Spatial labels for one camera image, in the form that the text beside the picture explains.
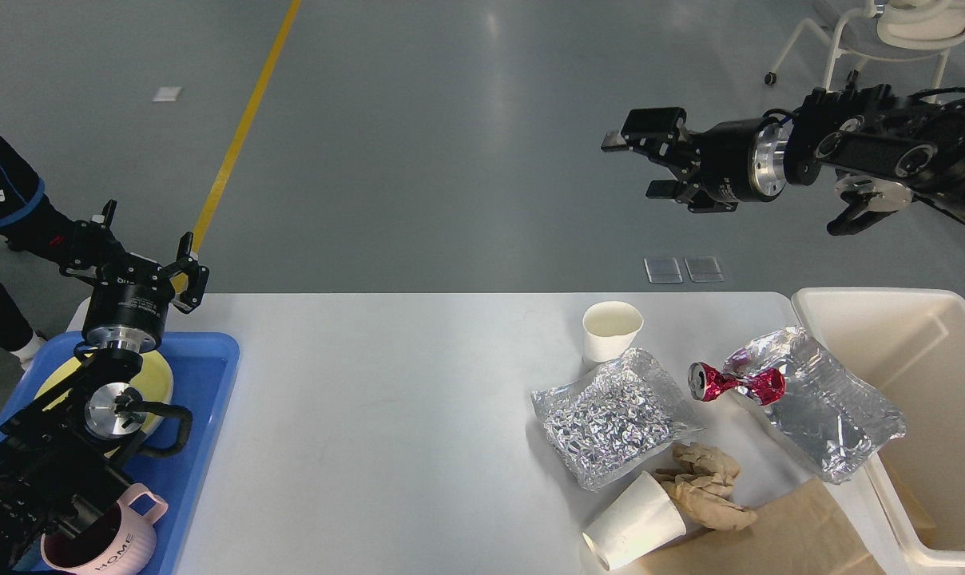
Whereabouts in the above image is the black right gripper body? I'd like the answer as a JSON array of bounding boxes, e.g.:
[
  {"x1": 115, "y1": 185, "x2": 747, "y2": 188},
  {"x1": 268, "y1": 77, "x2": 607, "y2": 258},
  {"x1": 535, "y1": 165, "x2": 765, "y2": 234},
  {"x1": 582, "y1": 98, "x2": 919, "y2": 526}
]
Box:
[{"x1": 688, "y1": 119, "x2": 792, "y2": 212}]

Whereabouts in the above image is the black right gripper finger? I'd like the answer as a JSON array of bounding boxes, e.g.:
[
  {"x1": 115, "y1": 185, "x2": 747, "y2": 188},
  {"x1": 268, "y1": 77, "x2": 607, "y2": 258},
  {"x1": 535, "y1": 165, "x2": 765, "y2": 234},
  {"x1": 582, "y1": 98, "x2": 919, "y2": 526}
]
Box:
[
  {"x1": 600, "y1": 108, "x2": 701, "y2": 173},
  {"x1": 645, "y1": 172, "x2": 739, "y2": 214}
]

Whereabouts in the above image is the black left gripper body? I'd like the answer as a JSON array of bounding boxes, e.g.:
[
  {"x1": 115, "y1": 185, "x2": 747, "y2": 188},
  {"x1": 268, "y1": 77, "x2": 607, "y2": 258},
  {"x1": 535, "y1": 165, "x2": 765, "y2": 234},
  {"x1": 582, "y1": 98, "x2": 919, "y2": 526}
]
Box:
[{"x1": 81, "y1": 267, "x2": 172, "y2": 354}]

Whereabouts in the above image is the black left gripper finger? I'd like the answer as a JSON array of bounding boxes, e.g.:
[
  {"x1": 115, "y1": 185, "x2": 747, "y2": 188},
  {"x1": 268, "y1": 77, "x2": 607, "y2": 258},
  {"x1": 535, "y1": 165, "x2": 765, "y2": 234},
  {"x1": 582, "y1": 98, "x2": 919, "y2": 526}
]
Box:
[
  {"x1": 59, "y1": 200, "x2": 135, "y2": 288},
  {"x1": 151, "y1": 232, "x2": 211, "y2": 314}
]

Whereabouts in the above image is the yellow plastic plate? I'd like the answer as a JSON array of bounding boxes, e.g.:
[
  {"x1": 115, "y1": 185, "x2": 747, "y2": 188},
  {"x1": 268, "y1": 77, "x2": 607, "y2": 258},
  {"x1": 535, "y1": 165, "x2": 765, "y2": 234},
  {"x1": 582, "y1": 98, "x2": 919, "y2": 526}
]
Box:
[{"x1": 83, "y1": 351, "x2": 173, "y2": 441}]

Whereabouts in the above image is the pink HOME mug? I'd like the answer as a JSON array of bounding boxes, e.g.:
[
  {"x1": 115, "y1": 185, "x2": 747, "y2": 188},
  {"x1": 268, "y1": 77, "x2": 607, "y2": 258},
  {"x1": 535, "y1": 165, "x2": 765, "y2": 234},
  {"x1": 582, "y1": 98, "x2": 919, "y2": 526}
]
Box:
[{"x1": 41, "y1": 483, "x2": 169, "y2": 574}]

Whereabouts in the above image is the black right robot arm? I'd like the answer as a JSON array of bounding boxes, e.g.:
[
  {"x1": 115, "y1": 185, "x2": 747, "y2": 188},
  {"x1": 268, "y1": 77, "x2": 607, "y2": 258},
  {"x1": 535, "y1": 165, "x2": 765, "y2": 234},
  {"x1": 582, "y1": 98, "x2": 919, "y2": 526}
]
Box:
[{"x1": 601, "y1": 85, "x2": 965, "y2": 236}]

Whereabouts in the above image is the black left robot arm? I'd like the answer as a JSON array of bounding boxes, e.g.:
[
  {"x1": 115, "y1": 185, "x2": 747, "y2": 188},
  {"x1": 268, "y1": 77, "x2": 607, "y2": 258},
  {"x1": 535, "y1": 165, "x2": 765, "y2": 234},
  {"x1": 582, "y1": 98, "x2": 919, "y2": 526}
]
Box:
[{"x1": 0, "y1": 200, "x2": 209, "y2": 574}]

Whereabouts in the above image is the blue plastic tray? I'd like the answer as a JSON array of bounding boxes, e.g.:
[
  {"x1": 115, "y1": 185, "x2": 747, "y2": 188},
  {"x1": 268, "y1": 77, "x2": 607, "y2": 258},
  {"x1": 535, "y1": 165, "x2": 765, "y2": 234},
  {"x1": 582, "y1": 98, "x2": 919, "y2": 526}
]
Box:
[{"x1": 0, "y1": 332, "x2": 240, "y2": 574}]

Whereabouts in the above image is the clear floor plate right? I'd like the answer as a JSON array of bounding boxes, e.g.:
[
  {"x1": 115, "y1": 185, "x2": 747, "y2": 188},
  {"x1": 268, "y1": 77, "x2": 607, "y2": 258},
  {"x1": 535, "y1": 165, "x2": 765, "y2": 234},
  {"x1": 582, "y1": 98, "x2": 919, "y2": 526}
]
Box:
[{"x1": 684, "y1": 256, "x2": 726, "y2": 283}]

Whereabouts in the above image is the clear floor plate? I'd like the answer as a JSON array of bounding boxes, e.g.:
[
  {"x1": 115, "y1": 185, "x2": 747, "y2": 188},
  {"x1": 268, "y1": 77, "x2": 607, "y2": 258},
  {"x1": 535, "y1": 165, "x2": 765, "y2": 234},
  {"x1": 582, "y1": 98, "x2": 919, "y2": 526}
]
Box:
[
  {"x1": 644, "y1": 257, "x2": 684, "y2": 284},
  {"x1": 684, "y1": 256, "x2": 726, "y2": 283}
]

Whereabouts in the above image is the clear floor plate left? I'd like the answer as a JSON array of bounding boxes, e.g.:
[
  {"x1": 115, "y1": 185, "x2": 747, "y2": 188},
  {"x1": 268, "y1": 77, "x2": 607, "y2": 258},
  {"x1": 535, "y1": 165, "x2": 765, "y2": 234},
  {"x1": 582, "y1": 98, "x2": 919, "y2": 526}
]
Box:
[{"x1": 644, "y1": 257, "x2": 684, "y2": 284}]

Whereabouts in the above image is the person in black jacket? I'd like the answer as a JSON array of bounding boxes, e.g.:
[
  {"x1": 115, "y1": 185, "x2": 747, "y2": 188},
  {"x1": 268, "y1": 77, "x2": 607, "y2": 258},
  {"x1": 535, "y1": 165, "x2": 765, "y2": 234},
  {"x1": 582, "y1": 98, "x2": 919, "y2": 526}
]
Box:
[{"x1": 0, "y1": 135, "x2": 77, "y2": 369}]

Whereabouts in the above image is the pink white plate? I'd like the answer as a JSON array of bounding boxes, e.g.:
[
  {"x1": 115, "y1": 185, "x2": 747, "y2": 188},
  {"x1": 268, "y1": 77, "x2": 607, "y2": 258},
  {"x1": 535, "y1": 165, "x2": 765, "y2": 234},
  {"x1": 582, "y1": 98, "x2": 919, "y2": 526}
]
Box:
[{"x1": 137, "y1": 382, "x2": 173, "y2": 436}]

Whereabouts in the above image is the upright white paper cup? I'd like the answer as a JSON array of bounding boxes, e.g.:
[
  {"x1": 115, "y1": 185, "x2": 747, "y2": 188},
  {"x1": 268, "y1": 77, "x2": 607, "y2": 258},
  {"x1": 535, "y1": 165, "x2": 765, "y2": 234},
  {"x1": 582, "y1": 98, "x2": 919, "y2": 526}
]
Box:
[{"x1": 582, "y1": 299, "x2": 644, "y2": 363}]

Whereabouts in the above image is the white floor marker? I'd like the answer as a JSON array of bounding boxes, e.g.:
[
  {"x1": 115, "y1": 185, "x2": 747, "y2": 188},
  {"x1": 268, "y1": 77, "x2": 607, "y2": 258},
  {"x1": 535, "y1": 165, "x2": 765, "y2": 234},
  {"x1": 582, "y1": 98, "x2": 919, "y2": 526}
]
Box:
[{"x1": 151, "y1": 86, "x2": 183, "y2": 103}]

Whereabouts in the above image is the white office chair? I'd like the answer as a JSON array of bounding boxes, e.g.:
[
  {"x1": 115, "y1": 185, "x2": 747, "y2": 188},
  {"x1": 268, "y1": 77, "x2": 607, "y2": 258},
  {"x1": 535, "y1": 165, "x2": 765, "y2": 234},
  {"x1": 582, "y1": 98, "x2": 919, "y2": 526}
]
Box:
[{"x1": 764, "y1": 1, "x2": 965, "y2": 89}]

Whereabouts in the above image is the crushed red soda can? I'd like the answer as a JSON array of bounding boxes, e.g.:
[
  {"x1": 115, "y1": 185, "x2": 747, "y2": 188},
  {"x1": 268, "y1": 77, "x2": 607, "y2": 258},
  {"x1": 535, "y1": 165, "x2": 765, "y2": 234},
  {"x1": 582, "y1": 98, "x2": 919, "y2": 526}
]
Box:
[{"x1": 688, "y1": 363, "x2": 787, "y2": 406}]

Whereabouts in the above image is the silver foil bag left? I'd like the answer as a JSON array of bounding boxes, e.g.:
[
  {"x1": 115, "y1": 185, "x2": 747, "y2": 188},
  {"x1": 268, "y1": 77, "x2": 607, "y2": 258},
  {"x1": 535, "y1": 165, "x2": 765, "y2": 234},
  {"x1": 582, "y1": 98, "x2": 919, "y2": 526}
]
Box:
[{"x1": 531, "y1": 348, "x2": 706, "y2": 492}]

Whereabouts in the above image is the silver foil bag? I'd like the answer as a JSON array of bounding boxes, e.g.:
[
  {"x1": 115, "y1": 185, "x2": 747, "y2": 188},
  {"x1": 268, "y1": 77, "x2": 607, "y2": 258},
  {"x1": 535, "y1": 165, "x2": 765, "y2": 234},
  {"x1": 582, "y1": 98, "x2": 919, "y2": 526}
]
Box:
[
  {"x1": 531, "y1": 348, "x2": 706, "y2": 492},
  {"x1": 723, "y1": 327, "x2": 907, "y2": 485}
]

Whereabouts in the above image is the beige plastic bin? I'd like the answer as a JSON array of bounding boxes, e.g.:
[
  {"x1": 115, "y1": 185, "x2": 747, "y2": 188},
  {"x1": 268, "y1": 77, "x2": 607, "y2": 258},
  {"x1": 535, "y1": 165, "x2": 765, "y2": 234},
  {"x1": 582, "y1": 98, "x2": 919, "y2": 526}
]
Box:
[{"x1": 792, "y1": 287, "x2": 965, "y2": 574}]

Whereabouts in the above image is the silver foil bag right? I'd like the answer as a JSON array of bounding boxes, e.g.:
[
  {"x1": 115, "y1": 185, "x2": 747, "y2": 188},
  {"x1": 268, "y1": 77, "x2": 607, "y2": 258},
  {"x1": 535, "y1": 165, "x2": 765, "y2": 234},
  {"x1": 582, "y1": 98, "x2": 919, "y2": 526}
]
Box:
[{"x1": 723, "y1": 327, "x2": 907, "y2": 485}]

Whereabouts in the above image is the crumpled brown paper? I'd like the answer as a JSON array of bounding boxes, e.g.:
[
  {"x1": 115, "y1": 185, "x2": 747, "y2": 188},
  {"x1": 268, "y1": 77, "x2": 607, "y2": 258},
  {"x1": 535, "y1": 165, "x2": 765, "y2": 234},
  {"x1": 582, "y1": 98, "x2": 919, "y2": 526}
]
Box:
[{"x1": 653, "y1": 442, "x2": 758, "y2": 531}]

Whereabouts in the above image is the lying white paper cup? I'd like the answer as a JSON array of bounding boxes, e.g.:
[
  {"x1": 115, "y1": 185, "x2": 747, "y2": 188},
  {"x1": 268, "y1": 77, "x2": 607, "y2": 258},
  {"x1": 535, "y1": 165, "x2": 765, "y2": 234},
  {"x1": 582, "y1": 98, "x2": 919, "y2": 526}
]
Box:
[{"x1": 582, "y1": 472, "x2": 687, "y2": 571}]

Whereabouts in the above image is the flat brown paper sheet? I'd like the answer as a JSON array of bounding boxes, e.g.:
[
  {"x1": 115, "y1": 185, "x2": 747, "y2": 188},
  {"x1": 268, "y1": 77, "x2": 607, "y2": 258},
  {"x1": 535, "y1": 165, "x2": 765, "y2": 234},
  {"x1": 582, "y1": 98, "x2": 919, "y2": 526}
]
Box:
[{"x1": 638, "y1": 479, "x2": 884, "y2": 574}]

